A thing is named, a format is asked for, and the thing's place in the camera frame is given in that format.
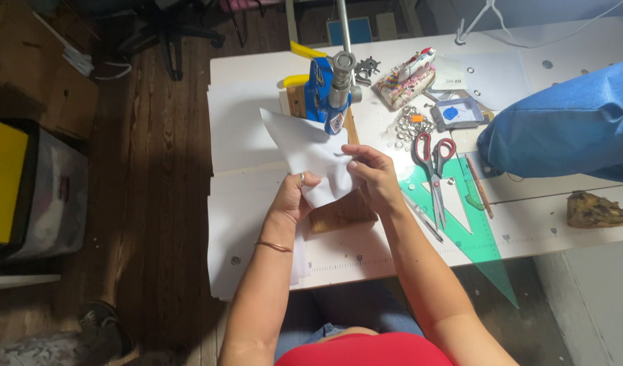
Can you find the pile of silver eyelets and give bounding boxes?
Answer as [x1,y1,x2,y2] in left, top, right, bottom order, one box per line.
[393,105,436,151]

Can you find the white cable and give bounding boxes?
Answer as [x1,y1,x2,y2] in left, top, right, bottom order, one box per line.
[455,0,623,49]

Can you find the white fabric piece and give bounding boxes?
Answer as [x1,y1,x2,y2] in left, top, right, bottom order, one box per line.
[259,107,365,209]

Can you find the stack of white fabric sheets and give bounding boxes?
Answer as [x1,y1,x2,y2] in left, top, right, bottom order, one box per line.
[207,80,312,302]

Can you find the blue eyelet press machine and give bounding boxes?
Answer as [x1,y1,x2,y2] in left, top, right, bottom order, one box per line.
[283,0,363,136]

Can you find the green transparent triangle ruler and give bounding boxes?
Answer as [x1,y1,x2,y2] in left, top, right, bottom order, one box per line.
[398,155,520,310]

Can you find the blue fabric roll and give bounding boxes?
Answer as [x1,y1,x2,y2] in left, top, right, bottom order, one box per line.
[476,58,623,184]

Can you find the orange pencil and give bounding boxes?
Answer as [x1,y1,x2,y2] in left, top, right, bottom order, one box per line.
[464,154,494,220]

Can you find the clear pen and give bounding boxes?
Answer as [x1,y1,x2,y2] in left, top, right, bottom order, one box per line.
[401,190,445,244]

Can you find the white paper tag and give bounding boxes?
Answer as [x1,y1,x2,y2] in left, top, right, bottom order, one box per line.
[432,55,468,92]

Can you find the copper bracelet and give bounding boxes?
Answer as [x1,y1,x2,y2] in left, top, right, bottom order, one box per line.
[254,240,294,254]

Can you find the red handled scissors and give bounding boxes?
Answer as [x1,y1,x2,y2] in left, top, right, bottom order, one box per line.
[414,131,457,231]

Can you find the black office chair base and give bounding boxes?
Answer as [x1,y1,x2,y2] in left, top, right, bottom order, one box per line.
[117,0,227,82]

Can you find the person's left hand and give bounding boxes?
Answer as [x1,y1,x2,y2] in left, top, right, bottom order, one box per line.
[267,171,323,227]

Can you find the cardboard box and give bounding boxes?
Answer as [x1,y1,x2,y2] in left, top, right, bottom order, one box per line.
[0,30,99,141]

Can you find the yellow and black storage box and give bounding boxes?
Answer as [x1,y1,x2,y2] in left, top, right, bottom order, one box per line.
[0,116,89,261]

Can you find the patterned fabric pouch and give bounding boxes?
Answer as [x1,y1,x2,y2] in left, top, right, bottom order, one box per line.
[375,47,437,111]

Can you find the person's blue jeans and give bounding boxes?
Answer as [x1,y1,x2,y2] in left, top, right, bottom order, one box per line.
[274,281,425,364]

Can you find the black rotary punch tool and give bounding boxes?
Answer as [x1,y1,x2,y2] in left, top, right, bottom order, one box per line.
[354,56,382,86]

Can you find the brown camouflage cloth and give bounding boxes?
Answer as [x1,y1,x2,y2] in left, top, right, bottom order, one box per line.
[567,191,623,229]

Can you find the wooden base board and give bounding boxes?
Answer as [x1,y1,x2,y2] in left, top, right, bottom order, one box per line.
[285,84,379,235]

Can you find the person's right hand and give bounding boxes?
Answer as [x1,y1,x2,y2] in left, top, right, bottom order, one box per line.
[341,144,408,211]

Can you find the person's red shirt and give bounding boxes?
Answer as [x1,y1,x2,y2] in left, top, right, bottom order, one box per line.
[275,332,454,366]

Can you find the grey tray with blue disc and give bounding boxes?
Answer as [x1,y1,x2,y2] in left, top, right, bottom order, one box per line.
[430,96,485,133]

